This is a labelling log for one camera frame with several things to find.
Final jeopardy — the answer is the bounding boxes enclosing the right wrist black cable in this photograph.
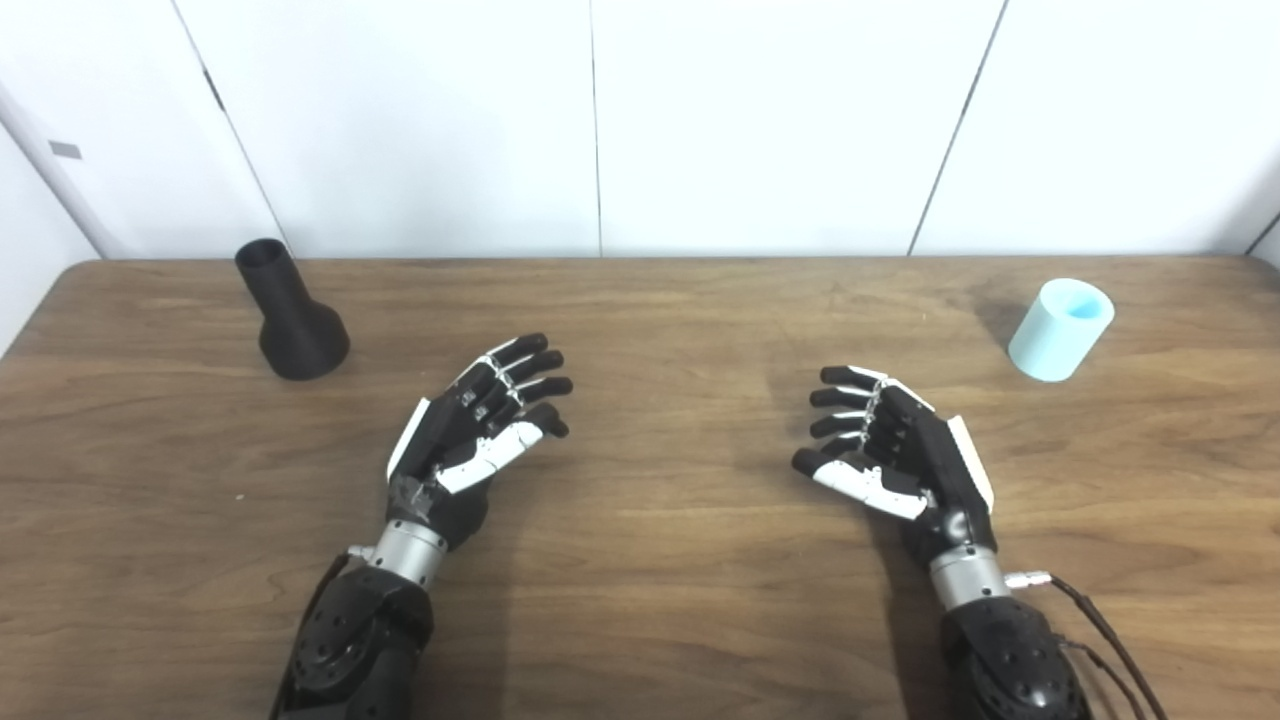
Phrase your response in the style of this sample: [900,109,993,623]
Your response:
[1005,570,1169,720]

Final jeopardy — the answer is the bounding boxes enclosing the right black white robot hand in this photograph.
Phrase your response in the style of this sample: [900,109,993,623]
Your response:
[791,365,999,561]

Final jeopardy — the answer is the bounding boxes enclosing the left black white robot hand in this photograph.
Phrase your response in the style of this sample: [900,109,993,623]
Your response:
[386,333,575,553]

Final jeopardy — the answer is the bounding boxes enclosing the black nozzle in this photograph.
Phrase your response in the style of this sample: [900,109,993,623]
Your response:
[235,238,351,381]

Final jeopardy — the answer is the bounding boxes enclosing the light-blue hose piece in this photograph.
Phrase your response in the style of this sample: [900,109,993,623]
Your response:
[1008,278,1116,383]

